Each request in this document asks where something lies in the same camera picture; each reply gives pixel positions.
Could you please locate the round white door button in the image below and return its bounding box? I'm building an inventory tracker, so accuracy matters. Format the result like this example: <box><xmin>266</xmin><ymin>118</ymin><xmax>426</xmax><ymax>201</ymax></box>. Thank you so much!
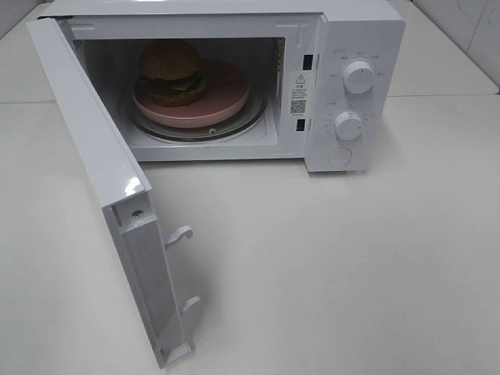
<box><xmin>328</xmin><ymin>148</ymin><xmax>352</xmax><ymax>169</ymax></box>

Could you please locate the pink round plate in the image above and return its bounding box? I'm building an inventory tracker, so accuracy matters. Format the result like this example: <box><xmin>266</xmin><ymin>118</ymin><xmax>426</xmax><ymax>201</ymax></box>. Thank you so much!
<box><xmin>132</xmin><ymin>59</ymin><xmax>250</xmax><ymax>129</ymax></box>

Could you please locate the white microwave door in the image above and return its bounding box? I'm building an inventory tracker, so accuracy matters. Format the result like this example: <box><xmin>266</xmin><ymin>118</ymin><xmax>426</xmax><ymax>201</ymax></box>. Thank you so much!
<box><xmin>27</xmin><ymin>18</ymin><xmax>202</xmax><ymax>369</ymax></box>

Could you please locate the burger with sesame-free bun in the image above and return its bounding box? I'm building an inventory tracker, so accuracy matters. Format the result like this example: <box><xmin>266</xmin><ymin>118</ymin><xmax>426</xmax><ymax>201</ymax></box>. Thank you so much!
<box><xmin>137</xmin><ymin>39</ymin><xmax>206</xmax><ymax>107</ymax></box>

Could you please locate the glass microwave turntable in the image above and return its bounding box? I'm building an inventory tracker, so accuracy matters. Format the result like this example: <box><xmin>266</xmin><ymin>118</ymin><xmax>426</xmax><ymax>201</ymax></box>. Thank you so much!
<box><xmin>130</xmin><ymin>93</ymin><xmax>268</xmax><ymax>143</ymax></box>

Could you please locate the lower white timer knob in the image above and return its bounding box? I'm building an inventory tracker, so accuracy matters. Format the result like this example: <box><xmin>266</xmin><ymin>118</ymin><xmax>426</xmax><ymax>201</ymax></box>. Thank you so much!
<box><xmin>334</xmin><ymin>111</ymin><xmax>364</xmax><ymax>141</ymax></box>

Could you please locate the white warning label sticker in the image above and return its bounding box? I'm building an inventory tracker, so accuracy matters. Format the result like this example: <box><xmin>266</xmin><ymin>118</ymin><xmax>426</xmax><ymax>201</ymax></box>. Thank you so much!
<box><xmin>287</xmin><ymin>70</ymin><xmax>313</xmax><ymax>117</ymax></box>

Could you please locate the white microwave oven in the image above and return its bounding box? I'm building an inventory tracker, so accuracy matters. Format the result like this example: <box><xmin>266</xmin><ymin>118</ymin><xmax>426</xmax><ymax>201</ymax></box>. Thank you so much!
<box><xmin>36</xmin><ymin>1</ymin><xmax>405</xmax><ymax>172</ymax></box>

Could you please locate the upper white power knob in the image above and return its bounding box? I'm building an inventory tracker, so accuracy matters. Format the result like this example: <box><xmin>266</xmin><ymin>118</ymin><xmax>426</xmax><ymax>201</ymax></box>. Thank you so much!
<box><xmin>341</xmin><ymin>59</ymin><xmax>376</xmax><ymax>95</ymax></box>

